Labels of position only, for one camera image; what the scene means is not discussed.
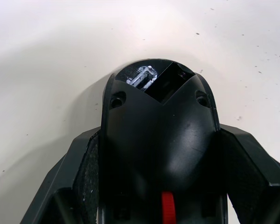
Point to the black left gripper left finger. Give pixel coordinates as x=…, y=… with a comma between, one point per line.
x=67, y=177

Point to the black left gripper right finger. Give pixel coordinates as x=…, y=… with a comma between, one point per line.
x=254, y=172

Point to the black mouse base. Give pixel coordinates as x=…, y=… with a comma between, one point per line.
x=158, y=140

